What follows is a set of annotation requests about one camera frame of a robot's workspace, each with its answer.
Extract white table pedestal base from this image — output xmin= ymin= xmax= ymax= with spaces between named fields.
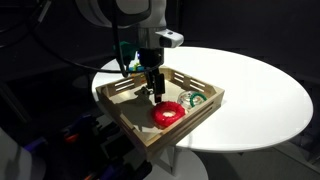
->
xmin=144 ymin=147 xmax=209 ymax=180

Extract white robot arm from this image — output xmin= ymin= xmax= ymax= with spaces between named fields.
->
xmin=75 ymin=0 xmax=166 ymax=103

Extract light wooden tray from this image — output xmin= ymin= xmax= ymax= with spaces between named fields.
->
xmin=96 ymin=67 xmax=224 ymax=161

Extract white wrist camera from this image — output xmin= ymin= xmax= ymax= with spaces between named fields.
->
xmin=156 ymin=29 xmax=184 ymax=48

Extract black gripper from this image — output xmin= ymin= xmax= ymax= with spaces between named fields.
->
xmin=138 ymin=48 xmax=165 ymax=103

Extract clear plastic ring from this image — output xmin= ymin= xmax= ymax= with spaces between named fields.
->
xmin=177 ymin=90 xmax=201 ymax=110

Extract black cable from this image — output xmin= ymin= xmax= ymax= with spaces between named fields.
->
xmin=33 ymin=0 xmax=148 ymax=78

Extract orange handled black clamp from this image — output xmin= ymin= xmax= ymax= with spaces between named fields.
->
xmin=64 ymin=133 xmax=80 ymax=144

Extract red ribbed ring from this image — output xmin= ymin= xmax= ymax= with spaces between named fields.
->
xmin=151 ymin=100 xmax=186 ymax=129

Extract blue clamp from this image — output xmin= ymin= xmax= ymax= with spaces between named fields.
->
xmin=24 ymin=137 xmax=48 ymax=153

